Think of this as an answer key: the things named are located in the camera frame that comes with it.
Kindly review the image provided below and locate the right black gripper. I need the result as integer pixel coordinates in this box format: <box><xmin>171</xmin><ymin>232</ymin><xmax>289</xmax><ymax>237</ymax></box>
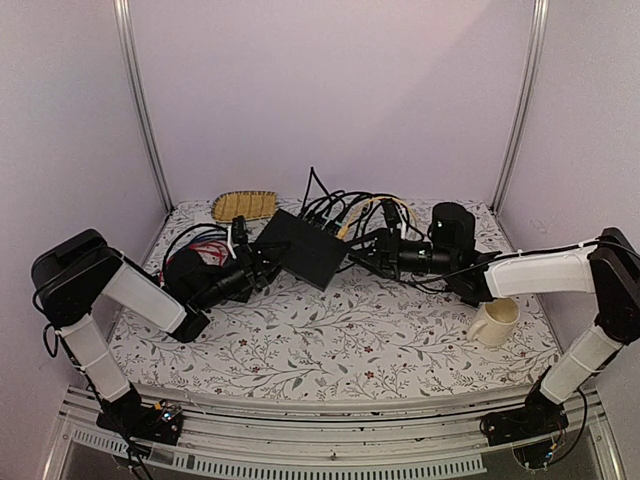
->
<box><xmin>342</xmin><ymin>228</ymin><xmax>456</xmax><ymax>281</ymax></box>

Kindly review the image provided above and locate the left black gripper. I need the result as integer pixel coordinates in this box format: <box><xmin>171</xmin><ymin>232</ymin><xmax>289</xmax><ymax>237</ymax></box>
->
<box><xmin>195</xmin><ymin>239</ymin><xmax>293</xmax><ymax>311</ymax></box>

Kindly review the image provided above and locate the black network switch box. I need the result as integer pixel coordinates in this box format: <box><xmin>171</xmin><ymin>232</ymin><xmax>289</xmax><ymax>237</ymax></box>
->
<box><xmin>256</xmin><ymin>209</ymin><xmax>348</xmax><ymax>291</ymax></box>

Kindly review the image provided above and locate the black cable tangle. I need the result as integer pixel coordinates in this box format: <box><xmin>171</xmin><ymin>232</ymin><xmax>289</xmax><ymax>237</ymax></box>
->
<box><xmin>297</xmin><ymin>167</ymin><xmax>431</xmax><ymax>296</ymax></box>

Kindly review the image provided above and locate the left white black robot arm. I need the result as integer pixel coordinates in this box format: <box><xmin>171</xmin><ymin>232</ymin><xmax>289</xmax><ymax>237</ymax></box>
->
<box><xmin>31</xmin><ymin>229</ymin><xmax>290</xmax><ymax>445</ymax></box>

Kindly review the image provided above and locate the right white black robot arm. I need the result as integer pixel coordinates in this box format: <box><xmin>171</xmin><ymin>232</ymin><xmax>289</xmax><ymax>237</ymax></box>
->
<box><xmin>348</xmin><ymin>199</ymin><xmax>639</xmax><ymax>446</ymax></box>

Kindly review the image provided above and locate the woven bamboo tray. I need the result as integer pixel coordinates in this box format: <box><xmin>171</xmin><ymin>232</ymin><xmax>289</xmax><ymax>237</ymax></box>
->
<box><xmin>211</xmin><ymin>190</ymin><xmax>277</xmax><ymax>223</ymax></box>

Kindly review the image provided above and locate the white floral table mat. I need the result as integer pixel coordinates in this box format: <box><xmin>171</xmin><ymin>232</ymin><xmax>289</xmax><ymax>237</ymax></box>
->
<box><xmin>104</xmin><ymin>197</ymin><xmax>571</xmax><ymax>401</ymax></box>

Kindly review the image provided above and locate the cream ceramic mug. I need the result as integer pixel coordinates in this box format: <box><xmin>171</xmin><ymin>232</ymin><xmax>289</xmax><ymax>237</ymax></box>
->
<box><xmin>467</xmin><ymin>298</ymin><xmax>520</xmax><ymax>347</ymax></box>

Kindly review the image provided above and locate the red and blue wire bundle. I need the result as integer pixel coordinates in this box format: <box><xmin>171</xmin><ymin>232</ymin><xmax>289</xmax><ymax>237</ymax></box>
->
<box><xmin>162</xmin><ymin>224</ymin><xmax>234</xmax><ymax>286</ymax></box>

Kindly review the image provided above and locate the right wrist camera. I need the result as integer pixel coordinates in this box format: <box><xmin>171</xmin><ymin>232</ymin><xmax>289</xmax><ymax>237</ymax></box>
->
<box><xmin>429</xmin><ymin>202</ymin><xmax>475</xmax><ymax>251</ymax></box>

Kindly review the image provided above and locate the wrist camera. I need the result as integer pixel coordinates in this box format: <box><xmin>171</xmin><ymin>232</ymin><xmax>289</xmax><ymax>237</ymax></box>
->
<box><xmin>164</xmin><ymin>249</ymin><xmax>213</xmax><ymax>303</ymax></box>
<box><xmin>429</xmin><ymin>202</ymin><xmax>475</xmax><ymax>251</ymax></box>

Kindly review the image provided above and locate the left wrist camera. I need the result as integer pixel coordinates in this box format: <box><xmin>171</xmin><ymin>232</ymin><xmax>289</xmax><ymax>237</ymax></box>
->
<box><xmin>164</xmin><ymin>249</ymin><xmax>213</xmax><ymax>303</ymax></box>

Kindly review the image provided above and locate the aluminium front rail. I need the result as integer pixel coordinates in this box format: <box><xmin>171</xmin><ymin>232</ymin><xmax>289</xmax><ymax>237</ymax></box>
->
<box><xmin>42</xmin><ymin>384</ymin><xmax>626</xmax><ymax>480</ymax></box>

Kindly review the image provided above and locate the right aluminium frame post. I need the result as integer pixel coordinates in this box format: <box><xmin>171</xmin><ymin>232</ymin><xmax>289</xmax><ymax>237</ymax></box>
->
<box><xmin>490</xmin><ymin>0</ymin><xmax>550</xmax><ymax>216</ymax></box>

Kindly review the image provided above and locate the aluminium frame post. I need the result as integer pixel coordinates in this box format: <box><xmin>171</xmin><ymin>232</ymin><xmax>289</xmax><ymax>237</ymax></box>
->
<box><xmin>490</xmin><ymin>0</ymin><xmax>550</xmax><ymax>216</ymax></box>
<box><xmin>113</xmin><ymin>0</ymin><xmax>174</xmax><ymax>213</ymax></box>

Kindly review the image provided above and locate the left aluminium frame post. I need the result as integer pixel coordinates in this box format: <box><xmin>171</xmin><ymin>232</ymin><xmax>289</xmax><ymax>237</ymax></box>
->
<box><xmin>113</xmin><ymin>0</ymin><xmax>174</xmax><ymax>213</ymax></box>

